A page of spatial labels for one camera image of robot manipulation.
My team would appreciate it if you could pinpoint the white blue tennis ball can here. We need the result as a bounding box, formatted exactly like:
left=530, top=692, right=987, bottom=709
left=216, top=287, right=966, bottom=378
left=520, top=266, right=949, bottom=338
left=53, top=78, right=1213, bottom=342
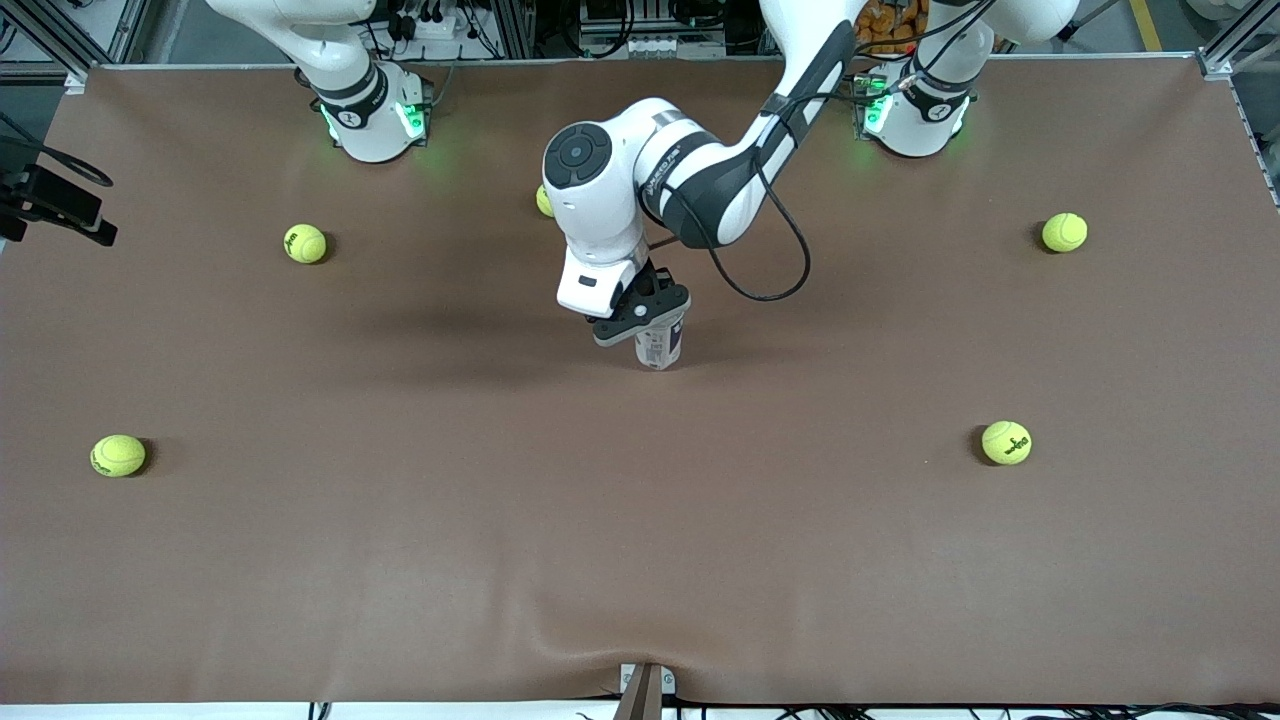
left=634, top=316, right=687, bottom=372

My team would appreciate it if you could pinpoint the long white power strip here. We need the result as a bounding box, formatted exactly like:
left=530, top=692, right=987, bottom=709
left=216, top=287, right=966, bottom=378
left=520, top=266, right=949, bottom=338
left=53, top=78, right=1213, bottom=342
left=578, top=35, right=726, bottom=59

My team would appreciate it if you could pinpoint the brown table mat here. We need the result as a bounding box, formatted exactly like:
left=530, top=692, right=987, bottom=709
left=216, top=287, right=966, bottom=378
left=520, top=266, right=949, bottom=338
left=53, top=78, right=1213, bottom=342
left=0, top=55, right=1280, bottom=706

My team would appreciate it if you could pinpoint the white power strip with plugs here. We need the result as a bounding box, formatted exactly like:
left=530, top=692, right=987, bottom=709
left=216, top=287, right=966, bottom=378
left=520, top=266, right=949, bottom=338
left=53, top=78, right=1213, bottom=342
left=385, top=0, right=471, bottom=43

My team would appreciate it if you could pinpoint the pile of orange objects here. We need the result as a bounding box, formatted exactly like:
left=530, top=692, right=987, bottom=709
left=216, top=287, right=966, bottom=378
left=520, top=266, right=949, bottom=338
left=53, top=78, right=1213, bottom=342
left=858, top=0, right=926, bottom=56

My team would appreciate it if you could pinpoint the yellow floor tape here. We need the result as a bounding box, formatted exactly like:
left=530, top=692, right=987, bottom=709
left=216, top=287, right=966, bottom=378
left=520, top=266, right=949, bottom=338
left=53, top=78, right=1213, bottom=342
left=1128, top=0, right=1166, bottom=53

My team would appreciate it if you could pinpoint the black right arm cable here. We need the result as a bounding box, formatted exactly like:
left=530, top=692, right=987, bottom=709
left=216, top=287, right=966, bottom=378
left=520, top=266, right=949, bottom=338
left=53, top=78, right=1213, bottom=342
left=0, top=108, right=114, bottom=189

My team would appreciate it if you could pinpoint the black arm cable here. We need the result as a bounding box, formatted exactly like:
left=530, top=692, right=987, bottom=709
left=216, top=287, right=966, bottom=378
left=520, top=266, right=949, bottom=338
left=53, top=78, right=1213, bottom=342
left=650, top=0, right=996, bottom=303
left=0, top=108, right=114, bottom=189

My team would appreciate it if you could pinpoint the aluminium frame profile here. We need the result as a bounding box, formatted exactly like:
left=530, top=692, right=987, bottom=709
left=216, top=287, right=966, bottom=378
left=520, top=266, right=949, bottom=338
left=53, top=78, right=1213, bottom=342
left=0, top=0, right=151, bottom=76
left=1195, top=0, right=1280, bottom=81

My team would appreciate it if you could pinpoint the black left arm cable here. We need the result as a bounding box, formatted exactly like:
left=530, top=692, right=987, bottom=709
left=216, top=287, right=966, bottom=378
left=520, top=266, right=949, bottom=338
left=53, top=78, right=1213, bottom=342
left=650, top=0, right=996, bottom=303

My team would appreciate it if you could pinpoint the aluminium table edge rail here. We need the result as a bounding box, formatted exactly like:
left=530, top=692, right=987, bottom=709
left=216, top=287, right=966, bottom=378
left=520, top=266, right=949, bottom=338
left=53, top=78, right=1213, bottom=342
left=85, top=52, right=1201, bottom=71

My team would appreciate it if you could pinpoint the aluminium frame post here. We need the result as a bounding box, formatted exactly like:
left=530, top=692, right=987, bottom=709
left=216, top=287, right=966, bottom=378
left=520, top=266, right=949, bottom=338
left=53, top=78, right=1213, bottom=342
left=495, top=0, right=538, bottom=59

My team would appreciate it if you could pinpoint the aluminium table side rail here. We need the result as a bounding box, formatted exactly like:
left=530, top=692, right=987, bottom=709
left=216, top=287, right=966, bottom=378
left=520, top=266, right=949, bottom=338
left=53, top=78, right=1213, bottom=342
left=1225, top=75, right=1280, bottom=206

